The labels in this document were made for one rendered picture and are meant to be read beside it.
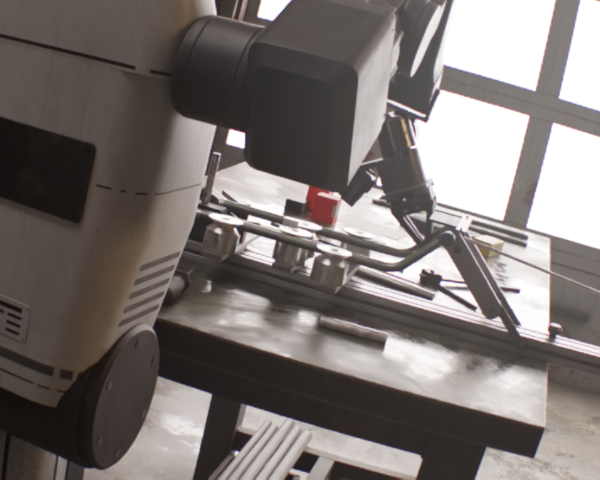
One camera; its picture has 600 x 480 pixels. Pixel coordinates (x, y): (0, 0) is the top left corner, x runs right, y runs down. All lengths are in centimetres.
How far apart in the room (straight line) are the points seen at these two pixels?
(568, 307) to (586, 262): 21
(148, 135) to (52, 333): 20
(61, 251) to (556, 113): 382
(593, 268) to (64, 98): 393
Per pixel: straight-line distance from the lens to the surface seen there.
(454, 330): 168
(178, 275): 155
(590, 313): 480
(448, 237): 161
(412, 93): 170
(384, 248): 175
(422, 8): 105
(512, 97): 467
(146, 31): 93
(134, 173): 95
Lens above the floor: 131
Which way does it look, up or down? 11 degrees down
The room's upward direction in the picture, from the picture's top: 14 degrees clockwise
